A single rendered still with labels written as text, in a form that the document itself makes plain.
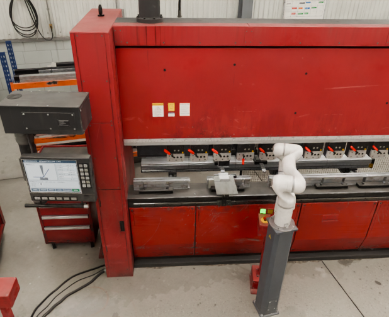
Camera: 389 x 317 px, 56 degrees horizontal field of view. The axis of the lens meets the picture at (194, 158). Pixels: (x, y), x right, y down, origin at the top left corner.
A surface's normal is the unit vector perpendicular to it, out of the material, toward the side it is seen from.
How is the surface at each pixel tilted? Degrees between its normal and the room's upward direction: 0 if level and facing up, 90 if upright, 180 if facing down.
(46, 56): 90
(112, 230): 90
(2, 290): 0
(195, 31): 90
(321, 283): 0
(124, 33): 90
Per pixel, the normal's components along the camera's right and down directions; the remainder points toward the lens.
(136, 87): 0.07, 0.52
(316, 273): 0.02, -0.85
